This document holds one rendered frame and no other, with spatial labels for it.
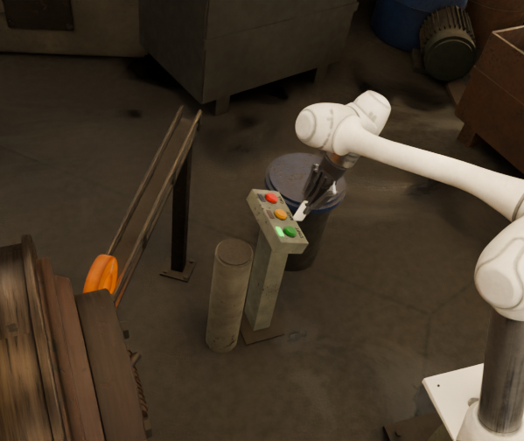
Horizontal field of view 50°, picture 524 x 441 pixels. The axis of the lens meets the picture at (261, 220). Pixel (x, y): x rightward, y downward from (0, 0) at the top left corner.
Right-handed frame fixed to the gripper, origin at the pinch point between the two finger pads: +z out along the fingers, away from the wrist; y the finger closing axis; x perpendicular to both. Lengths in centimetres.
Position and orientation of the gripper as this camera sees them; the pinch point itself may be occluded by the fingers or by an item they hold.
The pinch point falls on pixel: (303, 211)
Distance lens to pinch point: 170.1
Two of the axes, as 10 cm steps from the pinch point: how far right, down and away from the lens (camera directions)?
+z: -4.4, 7.0, 5.6
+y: 3.7, 7.1, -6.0
